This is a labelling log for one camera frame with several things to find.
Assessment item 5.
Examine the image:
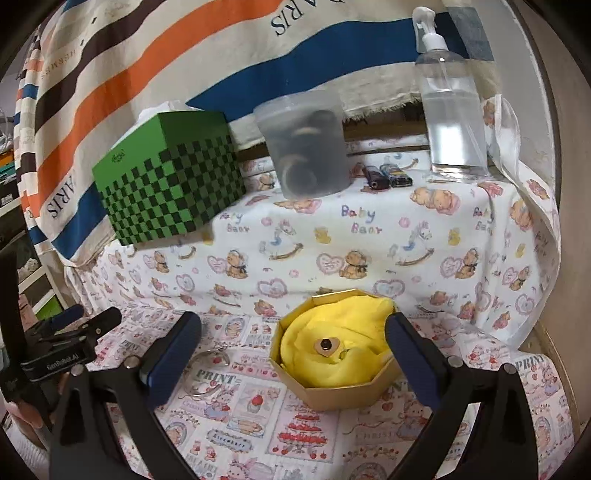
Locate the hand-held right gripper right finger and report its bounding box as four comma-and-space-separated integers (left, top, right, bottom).
385, 312, 541, 480

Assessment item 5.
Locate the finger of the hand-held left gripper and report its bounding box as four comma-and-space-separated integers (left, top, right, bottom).
51, 307, 123, 347
34, 305, 86, 336

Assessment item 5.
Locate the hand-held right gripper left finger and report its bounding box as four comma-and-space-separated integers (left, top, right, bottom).
48, 311, 204, 480

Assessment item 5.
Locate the silver ring keychain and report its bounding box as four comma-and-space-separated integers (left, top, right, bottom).
185, 348, 230, 400

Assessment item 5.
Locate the gold octagonal box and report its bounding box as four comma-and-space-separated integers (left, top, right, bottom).
269, 288, 403, 411

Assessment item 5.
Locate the person's left forearm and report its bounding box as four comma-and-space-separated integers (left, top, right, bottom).
7, 425, 52, 480

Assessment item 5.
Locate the person's left hand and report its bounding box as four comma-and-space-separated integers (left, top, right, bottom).
2, 399, 51, 432

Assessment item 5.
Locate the white storage shelf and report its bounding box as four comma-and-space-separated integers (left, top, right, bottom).
0, 152, 70, 324

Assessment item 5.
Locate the yellow cloth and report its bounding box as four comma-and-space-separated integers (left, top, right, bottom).
281, 295, 398, 387

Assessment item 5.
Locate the strawberry print cloth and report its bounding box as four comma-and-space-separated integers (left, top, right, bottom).
83, 305, 578, 480

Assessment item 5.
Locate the bear print cloth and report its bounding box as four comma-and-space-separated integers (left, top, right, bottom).
65, 97, 561, 352

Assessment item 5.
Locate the green checkered box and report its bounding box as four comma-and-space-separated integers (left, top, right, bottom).
92, 111, 247, 247

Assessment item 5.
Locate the blue and yellow lighter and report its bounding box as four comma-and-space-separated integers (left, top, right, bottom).
381, 164, 413, 188

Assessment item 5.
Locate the white tissue paper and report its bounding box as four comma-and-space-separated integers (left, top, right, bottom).
139, 99, 204, 123

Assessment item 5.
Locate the translucent plastic container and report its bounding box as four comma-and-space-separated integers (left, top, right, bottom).
253, 90, 349, 200

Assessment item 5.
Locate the clear spray bottle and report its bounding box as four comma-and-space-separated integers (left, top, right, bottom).
412, 6, 490, 182

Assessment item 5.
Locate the striped blanket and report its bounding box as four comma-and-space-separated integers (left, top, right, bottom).
14, 0, 499, 268

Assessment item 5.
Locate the denim cloth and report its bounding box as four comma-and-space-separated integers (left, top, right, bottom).
445, 4, 497, 61

